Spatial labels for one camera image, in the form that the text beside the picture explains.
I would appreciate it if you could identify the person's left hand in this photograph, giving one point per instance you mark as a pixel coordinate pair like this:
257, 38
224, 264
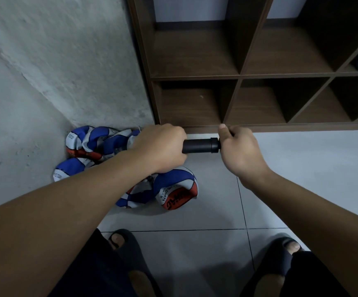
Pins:
160, 148

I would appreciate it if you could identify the person's right hand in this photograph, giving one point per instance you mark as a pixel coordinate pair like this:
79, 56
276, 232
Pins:
241, 154

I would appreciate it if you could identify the black hand pump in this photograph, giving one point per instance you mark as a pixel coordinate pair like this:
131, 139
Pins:
200, 145

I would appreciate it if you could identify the blue white red basketball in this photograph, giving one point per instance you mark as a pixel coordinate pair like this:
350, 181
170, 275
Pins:
117, 144
139, 198
176, 188
71, 168
80, 142

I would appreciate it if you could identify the brown wooden cubby shelf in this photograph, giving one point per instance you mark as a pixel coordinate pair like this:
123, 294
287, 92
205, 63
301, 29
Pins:
194, 55

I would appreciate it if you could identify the person's left forearm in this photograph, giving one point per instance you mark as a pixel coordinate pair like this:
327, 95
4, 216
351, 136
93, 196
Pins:
55, 225

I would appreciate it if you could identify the person's right forearm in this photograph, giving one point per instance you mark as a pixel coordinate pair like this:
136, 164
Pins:
321, 232

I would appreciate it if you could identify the person's left foot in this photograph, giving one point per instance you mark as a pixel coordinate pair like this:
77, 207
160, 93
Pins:
117, 240

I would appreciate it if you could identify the black sandal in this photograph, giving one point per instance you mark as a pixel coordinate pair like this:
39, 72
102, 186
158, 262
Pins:
136, 250
278, 259

